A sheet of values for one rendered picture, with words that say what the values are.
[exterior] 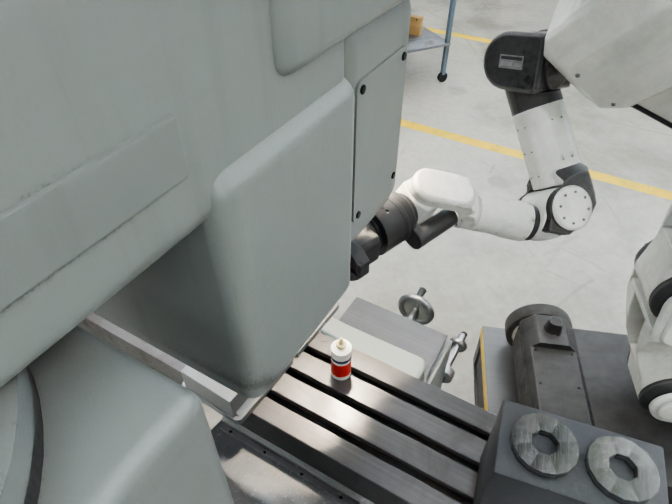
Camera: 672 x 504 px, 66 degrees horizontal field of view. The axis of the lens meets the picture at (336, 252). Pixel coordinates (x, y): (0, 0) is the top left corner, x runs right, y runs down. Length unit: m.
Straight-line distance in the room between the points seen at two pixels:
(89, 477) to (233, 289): 0.16
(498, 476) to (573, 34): 0.64
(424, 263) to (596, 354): 1.16
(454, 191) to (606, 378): 0.90
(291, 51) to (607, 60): 0.59
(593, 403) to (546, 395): 0.13
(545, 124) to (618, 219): 2.26
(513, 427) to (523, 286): 1.84
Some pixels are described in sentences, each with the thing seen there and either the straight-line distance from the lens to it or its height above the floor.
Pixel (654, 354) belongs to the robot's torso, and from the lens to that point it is 1.39.
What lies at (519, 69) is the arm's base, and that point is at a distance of 0.99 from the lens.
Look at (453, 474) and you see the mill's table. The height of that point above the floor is 0.90.
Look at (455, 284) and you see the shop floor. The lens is 2.54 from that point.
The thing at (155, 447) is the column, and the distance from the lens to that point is 0.31.
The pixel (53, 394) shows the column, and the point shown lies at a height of 1.53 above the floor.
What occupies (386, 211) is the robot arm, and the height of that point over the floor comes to 1.28.
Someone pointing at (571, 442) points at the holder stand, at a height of 1.10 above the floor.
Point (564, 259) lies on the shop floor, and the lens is 2.84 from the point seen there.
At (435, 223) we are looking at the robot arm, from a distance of 0.88.
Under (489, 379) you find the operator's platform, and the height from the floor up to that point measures 0.40.
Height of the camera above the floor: 1.78
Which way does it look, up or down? 42 degrees down
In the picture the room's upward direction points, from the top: straight up
